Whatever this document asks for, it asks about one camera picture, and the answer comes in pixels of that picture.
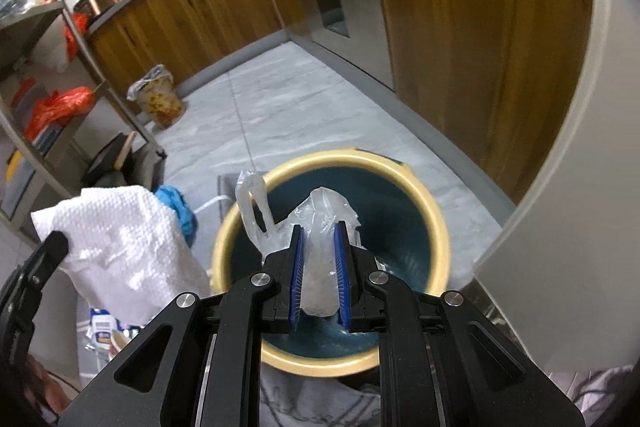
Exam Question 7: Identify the clear plastic bag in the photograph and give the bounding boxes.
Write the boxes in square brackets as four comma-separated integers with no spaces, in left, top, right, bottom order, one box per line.
[235,170,362,318]

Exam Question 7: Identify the blue and white packet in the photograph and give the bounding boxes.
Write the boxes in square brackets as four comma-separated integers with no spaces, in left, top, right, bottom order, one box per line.
[82,304,146,355]

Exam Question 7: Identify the tall wooden cabinet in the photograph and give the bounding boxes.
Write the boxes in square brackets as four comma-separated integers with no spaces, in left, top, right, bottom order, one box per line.
[360,0,596,202]

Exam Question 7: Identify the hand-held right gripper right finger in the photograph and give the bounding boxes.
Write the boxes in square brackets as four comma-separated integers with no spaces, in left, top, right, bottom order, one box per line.
[333,220,584,427]

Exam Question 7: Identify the large orange plastic bag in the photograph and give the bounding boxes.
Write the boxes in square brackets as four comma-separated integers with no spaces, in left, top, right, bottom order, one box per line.
[25,87,96,134]

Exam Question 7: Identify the black pan with wooden handle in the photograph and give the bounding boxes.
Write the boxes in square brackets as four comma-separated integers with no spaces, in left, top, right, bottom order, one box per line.
[82,132,166,188]

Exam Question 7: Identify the blue crumpled cloth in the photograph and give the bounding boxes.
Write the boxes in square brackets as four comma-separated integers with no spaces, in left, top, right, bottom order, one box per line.
[155,186,198,249]

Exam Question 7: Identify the copper pot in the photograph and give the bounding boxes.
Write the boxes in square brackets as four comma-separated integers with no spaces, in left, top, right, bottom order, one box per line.
[75,0,117,20]

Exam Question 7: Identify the metal shelf rack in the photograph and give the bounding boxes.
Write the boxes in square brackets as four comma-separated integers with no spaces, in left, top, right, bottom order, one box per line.
[0,0,168,228]

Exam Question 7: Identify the wooden base cabinets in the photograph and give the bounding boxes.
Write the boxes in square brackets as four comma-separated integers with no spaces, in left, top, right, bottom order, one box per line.
[87,0,296,80]

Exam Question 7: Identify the grey marbled cloth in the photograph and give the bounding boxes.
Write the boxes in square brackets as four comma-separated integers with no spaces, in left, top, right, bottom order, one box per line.
[260,349,640,427]

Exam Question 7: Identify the person's left hand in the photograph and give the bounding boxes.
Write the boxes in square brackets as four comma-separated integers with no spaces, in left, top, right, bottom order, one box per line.
[24,353,72,414]

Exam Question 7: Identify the yellow rimmed teal waste bin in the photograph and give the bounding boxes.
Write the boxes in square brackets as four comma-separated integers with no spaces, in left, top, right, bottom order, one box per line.
[210,149,451,380]

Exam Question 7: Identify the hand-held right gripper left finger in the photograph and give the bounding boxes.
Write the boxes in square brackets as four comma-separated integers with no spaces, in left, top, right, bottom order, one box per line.
[57,225,306,427]

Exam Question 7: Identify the patterned bin with bag liner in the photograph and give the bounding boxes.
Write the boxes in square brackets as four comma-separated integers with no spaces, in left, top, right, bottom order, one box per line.
[126,64,186,128]

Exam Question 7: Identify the white paper towel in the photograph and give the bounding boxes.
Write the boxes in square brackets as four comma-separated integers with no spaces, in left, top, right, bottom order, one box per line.
[31,186,211,325]

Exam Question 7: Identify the small orange plastic bag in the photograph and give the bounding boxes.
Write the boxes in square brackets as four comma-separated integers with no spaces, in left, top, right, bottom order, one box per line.
[62,12,93,58]

